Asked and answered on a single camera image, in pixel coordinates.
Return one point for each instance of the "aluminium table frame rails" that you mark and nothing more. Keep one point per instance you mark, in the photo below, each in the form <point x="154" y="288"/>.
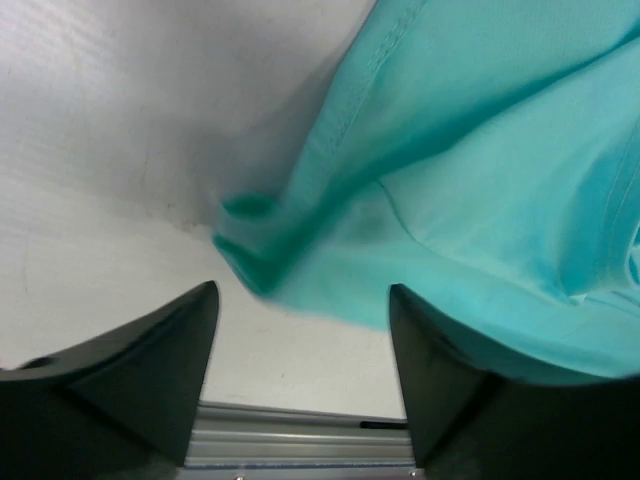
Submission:
<point x="244" y="442"/>

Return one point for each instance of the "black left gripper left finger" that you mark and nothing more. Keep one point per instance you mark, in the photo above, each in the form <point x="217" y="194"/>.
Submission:
<point x="121" y="405"/>

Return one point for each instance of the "teal t shirt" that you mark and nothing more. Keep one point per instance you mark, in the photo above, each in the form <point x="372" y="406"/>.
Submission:
<point x="484" y="154"/>

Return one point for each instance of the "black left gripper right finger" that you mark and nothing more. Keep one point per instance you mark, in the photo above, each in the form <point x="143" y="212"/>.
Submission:
<point x="477" y="409"/>

